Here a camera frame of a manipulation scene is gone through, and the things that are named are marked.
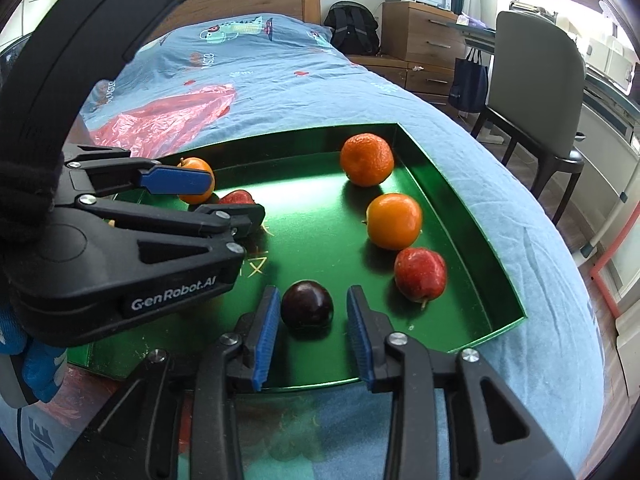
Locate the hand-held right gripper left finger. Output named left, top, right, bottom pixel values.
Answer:
left=50, top=285, right=282, bottom=480

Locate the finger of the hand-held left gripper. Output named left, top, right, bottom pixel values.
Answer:
left=75, top=193, right=266, bottom=254
left=62, top=145, right=214, bottom=200

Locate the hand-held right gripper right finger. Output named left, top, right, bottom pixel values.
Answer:
left=346, top=284, right=576, bottom=480

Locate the red apple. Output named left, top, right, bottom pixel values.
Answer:
left=218, top=189, right=257, bottom=207
left=394, top=247, right=448, bottom=309

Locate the yellow apple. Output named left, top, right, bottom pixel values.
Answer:
left=176, top=157, right=216, bottom=205

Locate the dark plum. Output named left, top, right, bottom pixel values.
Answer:
left=280, top=280, right=335, bottom=331

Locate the green tray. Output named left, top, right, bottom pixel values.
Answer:
left=65, top=122, right=528, bottom=393

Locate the smooth orange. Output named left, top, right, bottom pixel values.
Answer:
left=363, top=193, right=423, bottom=251

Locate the rough mandarin orange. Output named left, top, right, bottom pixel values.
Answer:
left=340, top=133, right=395, bottom=188

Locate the person's left hand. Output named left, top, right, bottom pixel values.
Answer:
left=0, top=159, right=66, bottom=247

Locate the pink plastic sheet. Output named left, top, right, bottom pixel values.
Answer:
left=47, top=84, right=238, bottom=461

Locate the blue and white glove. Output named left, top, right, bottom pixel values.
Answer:
left=0, top=305, right=68, bottom=406

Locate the blue printed bedsheet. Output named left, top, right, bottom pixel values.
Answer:
left=0, top=14, right=601, bottom=480

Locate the wooden headboard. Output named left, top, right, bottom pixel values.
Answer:
left=177, top=0, right=322, bottom=25

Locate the black backpack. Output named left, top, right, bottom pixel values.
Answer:
left=324, top=1, right=382, bottom=57

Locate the dark blue bag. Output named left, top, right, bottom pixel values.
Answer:
left=448, top=47, right=489, bottom=113

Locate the wooden dresser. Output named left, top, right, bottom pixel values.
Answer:
left=347, top=1, right=481, bottom=106

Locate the white cabinet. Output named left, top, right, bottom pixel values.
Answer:
left=575, top=95, right=640, bottom=301

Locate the grey chair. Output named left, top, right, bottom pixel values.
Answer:
left=470, top=10, right=587, bottom=226

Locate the white storage box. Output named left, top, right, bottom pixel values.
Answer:
left=582, top=35, right=638, bottom=83

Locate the pink frame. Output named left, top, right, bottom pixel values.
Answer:
left=590, top=227, right=640, bottom=317

